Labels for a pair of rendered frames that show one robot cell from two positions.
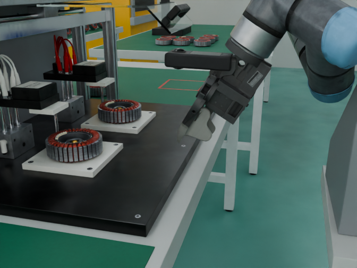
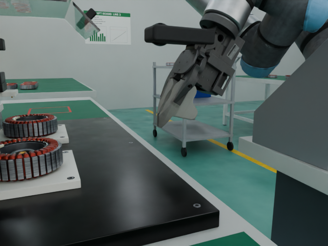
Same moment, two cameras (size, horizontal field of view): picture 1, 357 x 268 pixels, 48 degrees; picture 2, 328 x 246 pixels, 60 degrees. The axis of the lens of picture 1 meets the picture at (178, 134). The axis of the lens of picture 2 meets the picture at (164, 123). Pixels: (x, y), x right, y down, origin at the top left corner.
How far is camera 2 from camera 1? 0.44 m
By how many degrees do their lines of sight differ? 36
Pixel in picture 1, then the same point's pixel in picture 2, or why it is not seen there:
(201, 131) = (188, 110)
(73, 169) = (50, 184)
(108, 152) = (68, 159)
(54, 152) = (9, 168)
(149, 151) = (105, 153)
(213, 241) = not seen: outside the picture
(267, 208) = not seen: hidden behind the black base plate
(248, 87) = (228, 60)
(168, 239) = (239, 219)
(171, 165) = (146, 157)
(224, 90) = (215, 61)
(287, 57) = not seen: hidden behind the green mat
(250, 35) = (236, 6)
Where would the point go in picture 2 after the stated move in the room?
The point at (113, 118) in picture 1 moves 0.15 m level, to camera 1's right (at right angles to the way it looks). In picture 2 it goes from (32, 131) to (99, 122)
